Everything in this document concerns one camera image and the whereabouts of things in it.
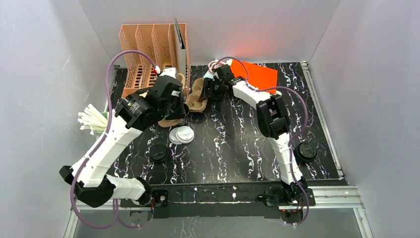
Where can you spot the orange plastic file organizer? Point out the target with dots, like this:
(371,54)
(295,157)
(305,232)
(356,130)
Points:
(157,42)

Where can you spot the white cup lid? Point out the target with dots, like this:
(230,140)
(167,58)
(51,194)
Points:
(185,134)

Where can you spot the white wrapped straws bundle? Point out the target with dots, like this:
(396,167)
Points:
(91,119)

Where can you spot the black cup lid left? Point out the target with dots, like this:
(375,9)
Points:
(158,153)

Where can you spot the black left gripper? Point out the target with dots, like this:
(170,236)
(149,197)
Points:
(177,107)

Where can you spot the brown pulp cup carrier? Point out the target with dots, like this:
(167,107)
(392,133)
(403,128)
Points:
(193,101)

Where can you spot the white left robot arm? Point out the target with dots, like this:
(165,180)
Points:
(88,177)

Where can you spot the aluminium rail frame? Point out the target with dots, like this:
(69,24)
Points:
(342,197)

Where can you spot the black cup lid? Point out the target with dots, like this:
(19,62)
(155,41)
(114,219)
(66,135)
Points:
(305,152)
(158,153)

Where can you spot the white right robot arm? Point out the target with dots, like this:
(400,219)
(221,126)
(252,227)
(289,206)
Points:
(273,122)

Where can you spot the grey folder in organizer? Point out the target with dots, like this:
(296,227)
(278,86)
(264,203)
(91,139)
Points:
(182,48)

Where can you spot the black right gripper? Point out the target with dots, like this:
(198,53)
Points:
(211,90)

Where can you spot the white cup lid underneath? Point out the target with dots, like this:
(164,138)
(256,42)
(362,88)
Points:
(173,137)

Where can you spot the orange paper bag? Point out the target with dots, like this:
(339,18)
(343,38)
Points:
(260,77)

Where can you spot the black cup lid right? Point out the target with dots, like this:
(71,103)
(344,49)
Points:
(305,152)

